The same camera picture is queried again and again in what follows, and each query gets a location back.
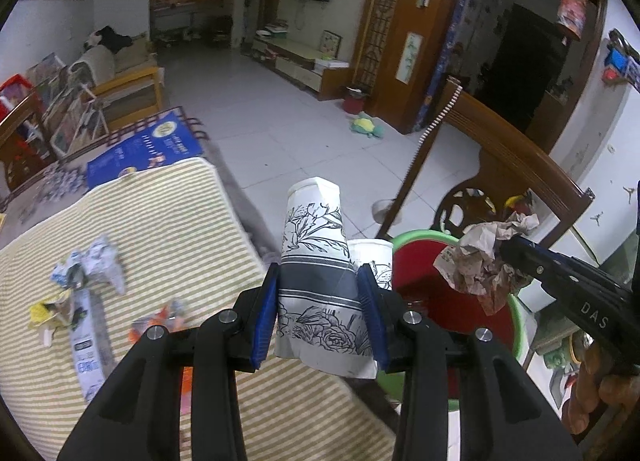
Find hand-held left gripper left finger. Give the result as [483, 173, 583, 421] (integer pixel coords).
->
[57, 263, 280, 461]

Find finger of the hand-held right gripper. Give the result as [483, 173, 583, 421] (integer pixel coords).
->
[499, 236, 581, 302]

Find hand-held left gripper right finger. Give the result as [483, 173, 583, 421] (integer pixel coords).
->
[356, 263, 583, 461]

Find brown paper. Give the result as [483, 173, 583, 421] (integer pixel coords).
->
[433, 212, 542, 318]

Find green-rimmed red trash bin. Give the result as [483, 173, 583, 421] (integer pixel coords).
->
[375, 230, 527, 413]

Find floral print paper cup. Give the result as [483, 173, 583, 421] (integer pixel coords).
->
[272, 176, 381, 382]
[347, 238, 396, 292]

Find orange wrapper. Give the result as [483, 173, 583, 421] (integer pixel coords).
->
[128, 301, 189, 343]

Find white paper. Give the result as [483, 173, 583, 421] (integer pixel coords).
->
[81, 235, 127, 295]

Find white carton packet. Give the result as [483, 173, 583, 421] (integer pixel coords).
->
[69, 287, 114, 400]

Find blue white wrapper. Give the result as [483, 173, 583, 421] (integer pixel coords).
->
[50, 251, 89, 290]

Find yellow wrapper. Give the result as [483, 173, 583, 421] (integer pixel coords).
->
[29, 288, 77, 333]

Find person's right hand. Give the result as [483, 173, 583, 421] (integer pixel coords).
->
[562, 341, 640, 437]

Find carved wooden chair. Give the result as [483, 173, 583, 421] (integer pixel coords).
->
[375, 77, 597, 253]

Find round metal disc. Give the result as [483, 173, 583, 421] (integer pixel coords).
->
[371, 198, 402, 222]

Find yellow striped table cloth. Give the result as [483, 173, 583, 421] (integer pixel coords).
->
[0, 157, 401, 461]

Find green plush turtle toy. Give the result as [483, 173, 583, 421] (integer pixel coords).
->
[349, 112, 384, 140]

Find small red waste bin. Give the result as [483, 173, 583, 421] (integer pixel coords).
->
[342, 85, 369, 115]

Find blue printed door curtain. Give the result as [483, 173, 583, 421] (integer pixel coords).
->
[414, 0, 502, 134]

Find pile of jigsaw pieces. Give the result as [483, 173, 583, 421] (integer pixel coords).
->
[29, 163, 92, 202]

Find low television cabinet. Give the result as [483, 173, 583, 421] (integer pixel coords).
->
[249, 32, 352, 102]

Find hanging red ornament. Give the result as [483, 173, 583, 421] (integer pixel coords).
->
[556, 0, 589, 40]

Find small framed picture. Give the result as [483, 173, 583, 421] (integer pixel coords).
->
[319, 29, 343, 60]

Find rack of picture books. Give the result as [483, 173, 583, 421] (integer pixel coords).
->
[24, 52, 109, 158]

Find black cloth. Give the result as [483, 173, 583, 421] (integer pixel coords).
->
[96, 25, 134, 55]

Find red bag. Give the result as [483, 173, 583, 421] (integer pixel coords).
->
[0, 74, 32, 108]

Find blue red wall hanging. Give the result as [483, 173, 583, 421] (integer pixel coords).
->
[601, 30, 640, 92]

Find bamboo print wall scroll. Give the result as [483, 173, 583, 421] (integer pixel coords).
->
[394, 32, 419, 82]

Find wooden frame sofa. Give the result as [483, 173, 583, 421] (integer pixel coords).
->
[69, 27, 167, 125]

